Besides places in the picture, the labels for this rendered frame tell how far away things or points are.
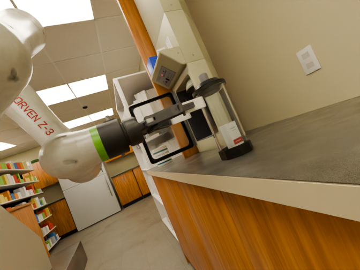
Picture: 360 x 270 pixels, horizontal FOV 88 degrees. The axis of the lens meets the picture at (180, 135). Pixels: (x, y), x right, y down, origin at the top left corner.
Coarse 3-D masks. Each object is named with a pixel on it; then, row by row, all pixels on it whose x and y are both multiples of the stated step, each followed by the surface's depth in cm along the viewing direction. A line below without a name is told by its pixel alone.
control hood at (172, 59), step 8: (176, 48) 96; (160, 56) 95; (168, 56) 94; (176, 56) 95; (160, 64) 102; (168, 64) 99; (176, 64) 97; (184, 64) 96; (176, 72) 104; (152, 80) 122; (168, 88) 124
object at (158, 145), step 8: (152, 104) 121; (160, 104) 122; (168, 104) 123; (136, 112) 119; (144, 112) 120; (152, 112) 120; (168, 128) 121; (176, 128) 122; (144, 136) 118; (152, 136) 118; (160, 136) 119; (168, 136) 120; (176, 136) 121; (184, 136) 122; (152, 144) 118; (160, 144) 119; (168, 144) 119; (176, 144) 120; (184, 144) 121; (152, 152) 117; (160, 152) 118; (168, 152) 119
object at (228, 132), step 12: (216, 84) 53; (204, 96) 54; (216, 96) 53; (228, 96) 55; (204, 108) 55; (216, 108) 53; (228, 108) 53; (216, 120) 53; (228, 120) 53; (216, 132) 54; (228, 132) 53; (240, 132) 53; (216, 144) 57; (228, 144) 53
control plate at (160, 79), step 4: (164, 68) 104; (160, 72) 109; (164, 72) 108; (168, 72) 106; (172, 72) 105; (160, 76) 113; (164, 76) 111; (168, 76) 110; (172, 76) 108; (156, 80) 119; (160, 80) 118; (164, 80) 116; (164, 84) 120; (168, 84) 119
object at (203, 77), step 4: (204, 72) 57; (200, 76) 57; (204, 76) 57; (200, 80) 58; (204, 80) 57; (208, 80) 54; (212, 80) 54; (200, 84) 55; (204, 84) 54; (196, 88) 56
